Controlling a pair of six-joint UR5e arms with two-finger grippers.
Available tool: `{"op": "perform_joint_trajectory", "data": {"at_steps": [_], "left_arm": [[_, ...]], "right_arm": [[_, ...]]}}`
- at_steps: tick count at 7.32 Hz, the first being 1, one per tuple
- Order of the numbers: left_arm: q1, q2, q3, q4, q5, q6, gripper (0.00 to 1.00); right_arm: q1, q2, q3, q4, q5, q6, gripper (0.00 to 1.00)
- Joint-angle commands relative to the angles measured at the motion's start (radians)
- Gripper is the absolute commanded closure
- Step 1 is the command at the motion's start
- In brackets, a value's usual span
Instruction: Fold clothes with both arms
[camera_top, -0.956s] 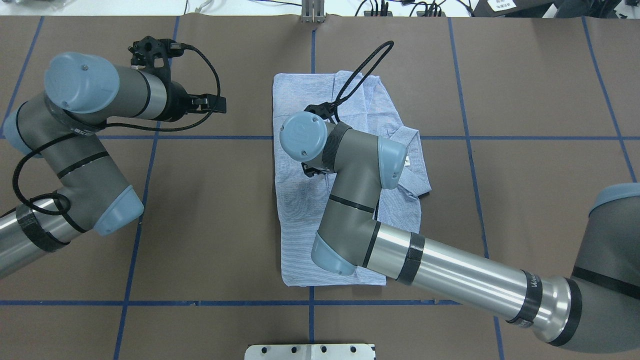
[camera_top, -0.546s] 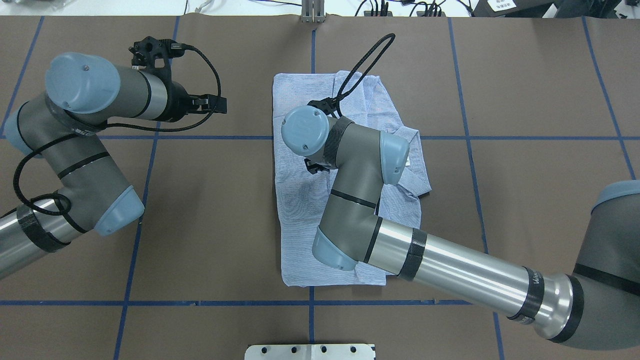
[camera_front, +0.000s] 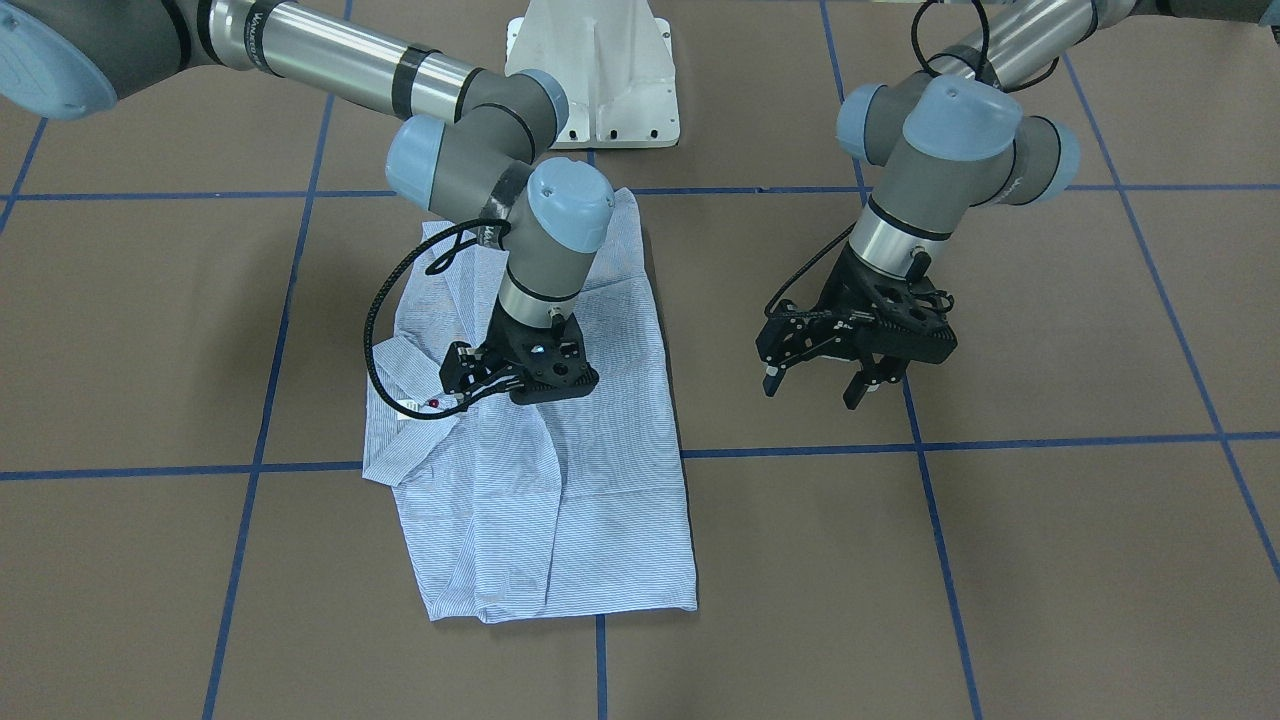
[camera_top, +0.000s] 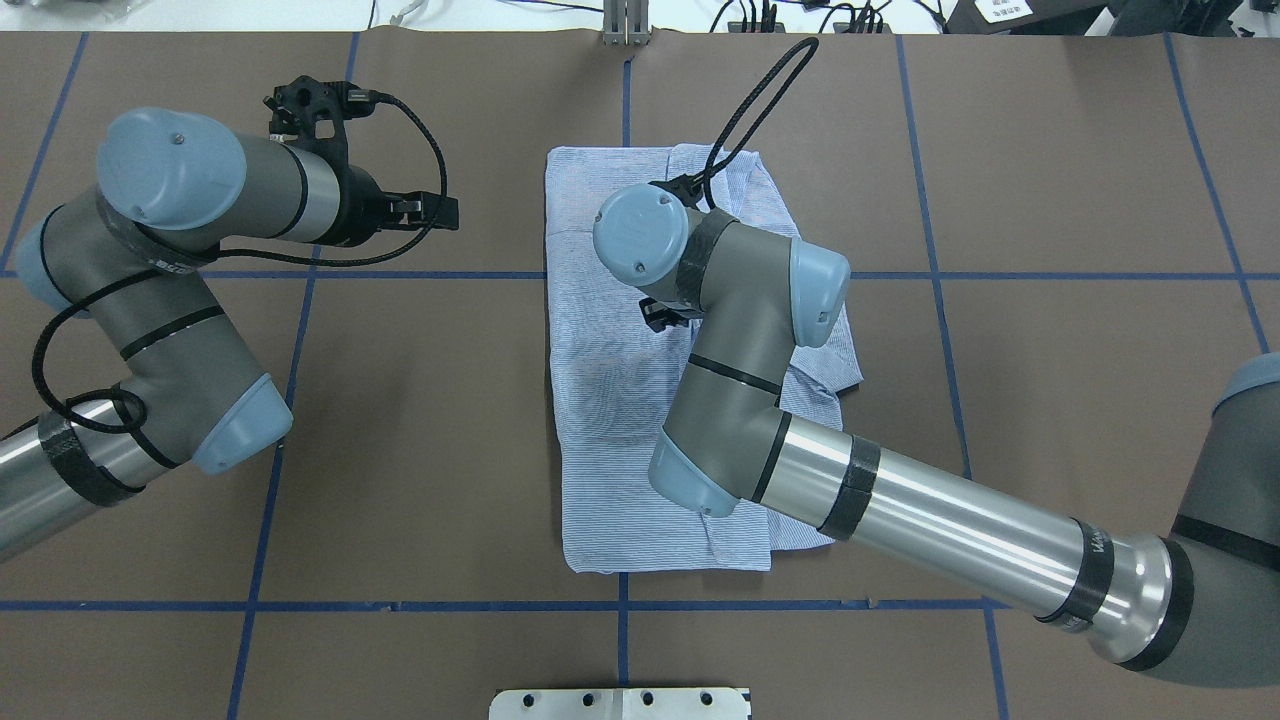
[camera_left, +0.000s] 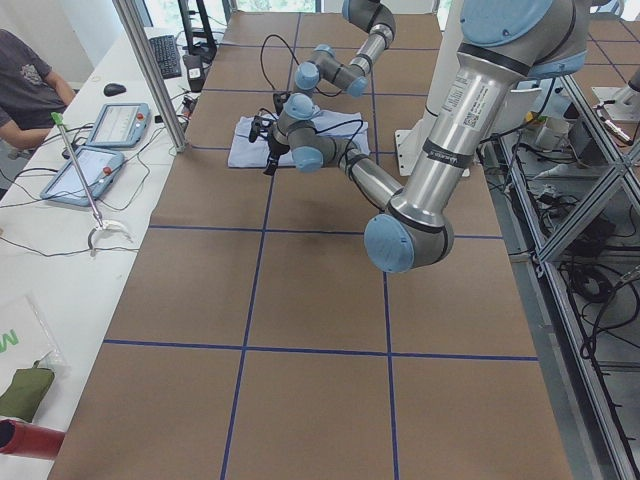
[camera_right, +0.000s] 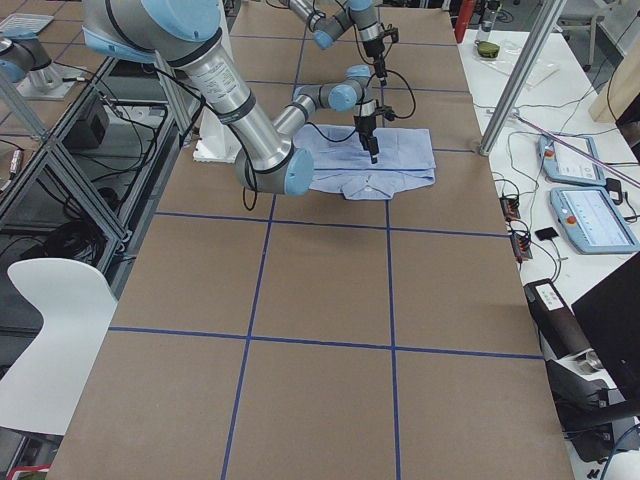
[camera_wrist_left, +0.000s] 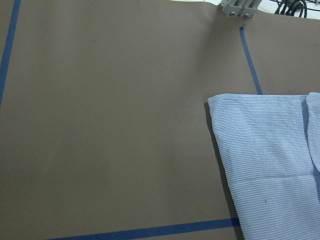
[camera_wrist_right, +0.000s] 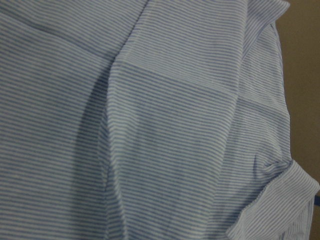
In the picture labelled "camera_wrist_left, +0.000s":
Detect blue striped button shirt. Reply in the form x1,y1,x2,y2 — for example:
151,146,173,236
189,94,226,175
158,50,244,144
208,92,320,240

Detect black cable bundle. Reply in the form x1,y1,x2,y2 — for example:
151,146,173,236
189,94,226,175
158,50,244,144
273,0,320,19

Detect aluminium frame post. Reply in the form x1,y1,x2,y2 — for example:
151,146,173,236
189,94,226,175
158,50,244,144
218,0,262,19

